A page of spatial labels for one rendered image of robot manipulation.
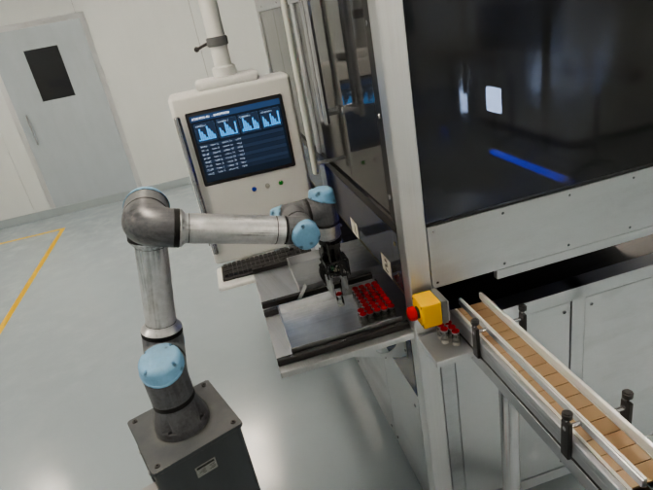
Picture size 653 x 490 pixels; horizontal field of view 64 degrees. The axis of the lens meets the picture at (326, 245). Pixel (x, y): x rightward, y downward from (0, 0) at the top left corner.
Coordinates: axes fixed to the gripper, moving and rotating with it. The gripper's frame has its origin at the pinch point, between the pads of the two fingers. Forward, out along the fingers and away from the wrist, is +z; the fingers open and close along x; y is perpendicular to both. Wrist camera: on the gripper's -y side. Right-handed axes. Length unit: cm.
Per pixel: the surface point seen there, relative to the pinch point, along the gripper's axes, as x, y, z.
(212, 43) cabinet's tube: -17, -83, -76
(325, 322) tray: -6.7, 4.1, 7.1
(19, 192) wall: -267, -532, 59
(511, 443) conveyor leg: 32, 46, 35
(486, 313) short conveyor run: 34.8, 29.9, 2.2
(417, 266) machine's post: 18.4, 23.8, -14.6
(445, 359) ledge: 18.6, 37.0, 7.3
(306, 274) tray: -5.3, -30.7, 7.1
